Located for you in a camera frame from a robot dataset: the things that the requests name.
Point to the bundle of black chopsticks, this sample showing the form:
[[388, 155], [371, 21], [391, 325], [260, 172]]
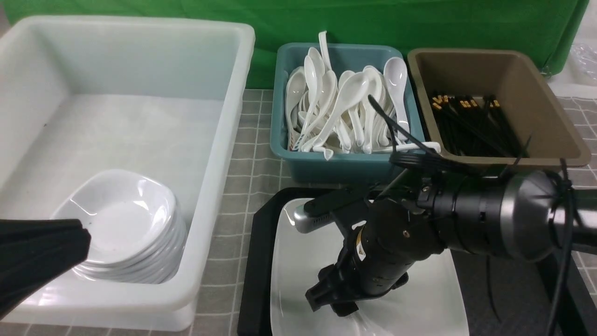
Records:
[[478, 129]]

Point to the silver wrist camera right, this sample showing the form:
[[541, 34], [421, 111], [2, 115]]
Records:
[[343, 207]]

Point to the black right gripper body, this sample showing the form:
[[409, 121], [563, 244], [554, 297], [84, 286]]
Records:
[[376, 256]]

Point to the black serving tray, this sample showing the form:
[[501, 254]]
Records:
[[521, 290]]

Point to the large white plastic tub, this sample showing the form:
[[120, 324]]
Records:
[[160, 97]]

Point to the grey checked tablecloth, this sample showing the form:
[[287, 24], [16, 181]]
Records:
[[242, 186]]

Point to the brown plastic bin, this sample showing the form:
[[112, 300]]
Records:
[[529, 104]]

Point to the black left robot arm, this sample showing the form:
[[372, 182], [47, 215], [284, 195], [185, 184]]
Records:
[[35, 252]]

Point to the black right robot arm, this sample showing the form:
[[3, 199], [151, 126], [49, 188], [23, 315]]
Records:
[[523, 216]]

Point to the pile of white spoons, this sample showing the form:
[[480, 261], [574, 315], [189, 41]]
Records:
[[350, 113]]

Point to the stack of white dishes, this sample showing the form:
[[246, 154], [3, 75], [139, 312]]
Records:
[[137, 228]]

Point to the teal plastic bin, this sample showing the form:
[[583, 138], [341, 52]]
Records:
[[312, 167]]

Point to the green cloth backdrop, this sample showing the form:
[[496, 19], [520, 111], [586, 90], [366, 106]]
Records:
[[543, 30]]

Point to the large white square plate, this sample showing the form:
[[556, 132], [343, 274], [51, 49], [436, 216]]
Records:
[[429, 304]]

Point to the clear plastic bag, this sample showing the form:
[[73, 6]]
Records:
[[584, 63]]

